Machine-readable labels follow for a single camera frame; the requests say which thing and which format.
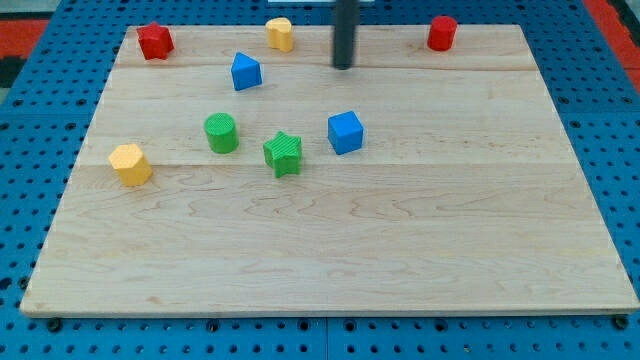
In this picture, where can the blue triangle block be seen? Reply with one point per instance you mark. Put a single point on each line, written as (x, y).
(245, 71)

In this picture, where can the green star block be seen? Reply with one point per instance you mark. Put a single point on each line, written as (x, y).
(283, 154)

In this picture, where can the blue cube block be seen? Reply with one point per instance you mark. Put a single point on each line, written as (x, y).
(345, 132)

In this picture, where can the light wooden board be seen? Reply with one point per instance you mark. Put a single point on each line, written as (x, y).
(465, 199)

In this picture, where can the green cylinder block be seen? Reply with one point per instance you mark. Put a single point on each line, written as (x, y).
(221, 133)

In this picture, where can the yellow heart block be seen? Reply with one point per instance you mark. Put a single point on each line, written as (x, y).
(279, 33)

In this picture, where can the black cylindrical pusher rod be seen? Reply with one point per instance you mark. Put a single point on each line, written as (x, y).
(344, 34)

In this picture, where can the yellow hexagon block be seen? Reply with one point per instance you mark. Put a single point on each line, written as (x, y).
(130, 164)

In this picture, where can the red cylinder block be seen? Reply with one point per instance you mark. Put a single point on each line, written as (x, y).
(442, 32)

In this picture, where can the red star block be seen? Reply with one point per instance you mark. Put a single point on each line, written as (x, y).
(155, 41)

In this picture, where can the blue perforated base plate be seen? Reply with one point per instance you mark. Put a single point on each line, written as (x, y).
(48, 110)

